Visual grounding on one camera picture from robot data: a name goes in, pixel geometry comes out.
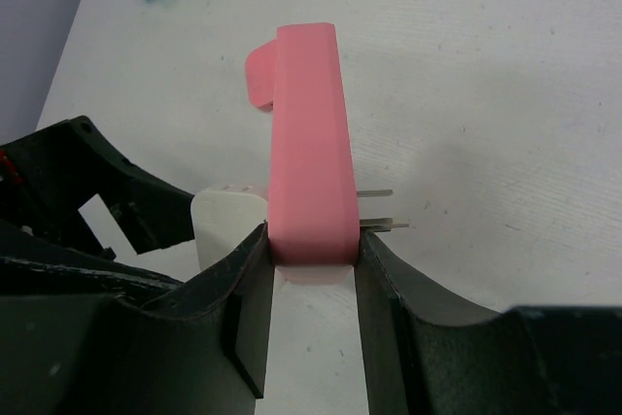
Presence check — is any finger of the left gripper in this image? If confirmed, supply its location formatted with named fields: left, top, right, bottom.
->
left=1, top=116, right=194, bottom=255
left=1, top=221, right=182, bottom=298

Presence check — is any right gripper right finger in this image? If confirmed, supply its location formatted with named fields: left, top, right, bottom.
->
left=354, top=232, right=621, bottom=414

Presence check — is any white square plug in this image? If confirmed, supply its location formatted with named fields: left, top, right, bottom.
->
left=190, top=185, right=268, bottom=271

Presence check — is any pink triangular socket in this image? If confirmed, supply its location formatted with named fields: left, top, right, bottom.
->
left=267, top=21, right=410, bottom=285

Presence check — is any pink square plug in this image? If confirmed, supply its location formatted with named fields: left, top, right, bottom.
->
left=245, top=39, right=276, bottom=112

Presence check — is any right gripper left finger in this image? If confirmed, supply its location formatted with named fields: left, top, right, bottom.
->
left=1, top=225, right=272, bottom=414

